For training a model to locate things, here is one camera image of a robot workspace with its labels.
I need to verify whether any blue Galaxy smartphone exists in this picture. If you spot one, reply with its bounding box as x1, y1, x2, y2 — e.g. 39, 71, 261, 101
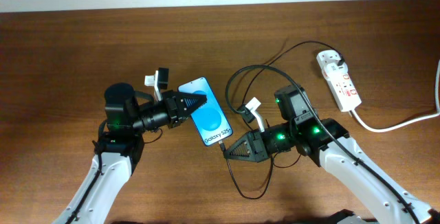
178, 77, 233, 146

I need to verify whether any black charging cable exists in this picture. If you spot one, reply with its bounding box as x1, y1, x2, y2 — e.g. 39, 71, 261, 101
218, 41, 345, 200

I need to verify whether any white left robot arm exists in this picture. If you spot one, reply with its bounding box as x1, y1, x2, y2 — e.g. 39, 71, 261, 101
55, 82, 207, 223

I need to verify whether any white USB charger plug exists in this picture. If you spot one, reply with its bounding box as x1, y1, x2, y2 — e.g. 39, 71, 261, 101
323, 63, 348, 80

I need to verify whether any white power strip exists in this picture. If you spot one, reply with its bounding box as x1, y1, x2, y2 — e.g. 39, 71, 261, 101
316, 50, 362, 112

